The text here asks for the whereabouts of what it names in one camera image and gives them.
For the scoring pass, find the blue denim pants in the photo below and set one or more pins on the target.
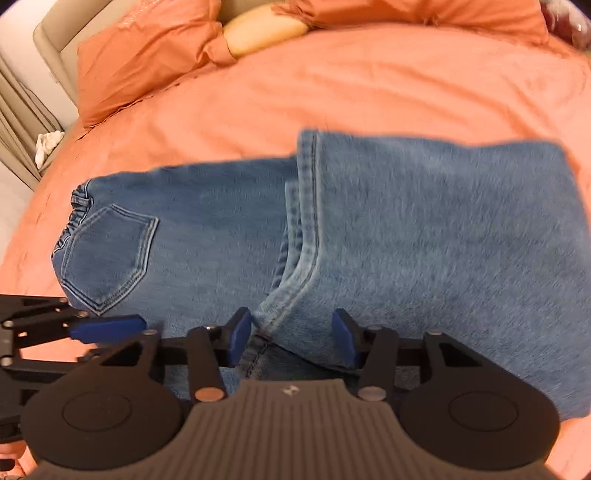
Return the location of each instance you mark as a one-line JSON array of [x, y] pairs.
[[415, 240]]

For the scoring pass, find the orange bed sheet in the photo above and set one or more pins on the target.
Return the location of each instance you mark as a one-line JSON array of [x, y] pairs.
[[369, 83]]

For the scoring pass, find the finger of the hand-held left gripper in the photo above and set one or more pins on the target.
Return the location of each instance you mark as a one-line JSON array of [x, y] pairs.
[[108, 328], [41, 367]]

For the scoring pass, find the white crumpled cloth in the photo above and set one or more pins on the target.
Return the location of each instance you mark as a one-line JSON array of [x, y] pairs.
[[48, 147]]

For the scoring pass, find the yellow cushion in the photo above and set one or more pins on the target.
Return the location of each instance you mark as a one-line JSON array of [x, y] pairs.
[[258, 32]]

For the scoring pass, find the orange embroidered pillow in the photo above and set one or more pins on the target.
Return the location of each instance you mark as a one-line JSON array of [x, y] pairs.
[[415, 16], [147, 60]]

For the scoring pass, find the beige upholstered headboard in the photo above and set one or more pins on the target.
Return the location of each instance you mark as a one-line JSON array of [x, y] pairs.
[[55, 41]]

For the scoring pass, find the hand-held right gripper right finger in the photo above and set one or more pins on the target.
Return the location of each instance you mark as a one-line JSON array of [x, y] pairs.
[[346, 337]]

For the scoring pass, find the beige curtain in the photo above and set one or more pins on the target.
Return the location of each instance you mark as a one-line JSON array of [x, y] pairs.
[[23, 110]]

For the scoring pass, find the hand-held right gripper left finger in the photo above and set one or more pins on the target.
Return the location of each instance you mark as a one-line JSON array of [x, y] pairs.
[[239, 337]]

